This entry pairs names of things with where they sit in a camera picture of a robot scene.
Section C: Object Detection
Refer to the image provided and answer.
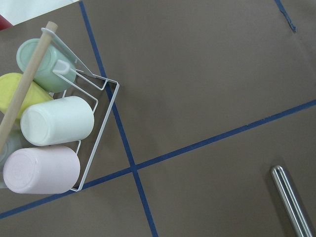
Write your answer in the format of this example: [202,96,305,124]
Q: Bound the wooden rack handle rod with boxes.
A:
[0,21,58,150]

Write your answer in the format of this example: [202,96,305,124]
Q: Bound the white wire cup rack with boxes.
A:
[41,27,119,192]

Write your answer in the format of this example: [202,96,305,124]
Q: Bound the white cup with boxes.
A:
[20,96,94,146]

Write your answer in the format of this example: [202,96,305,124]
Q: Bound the pink cup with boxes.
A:
[3,146,80,194]

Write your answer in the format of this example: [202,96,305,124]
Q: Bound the yellow cup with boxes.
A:
[0,72,54,121]

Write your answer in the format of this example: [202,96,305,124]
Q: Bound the pale grey cup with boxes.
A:
[0,129,24,170]

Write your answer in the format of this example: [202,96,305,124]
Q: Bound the steel stirring rod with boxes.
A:
[271,165,314,237]

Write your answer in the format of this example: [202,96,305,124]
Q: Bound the mint green cup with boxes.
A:
[16,39,76,93]

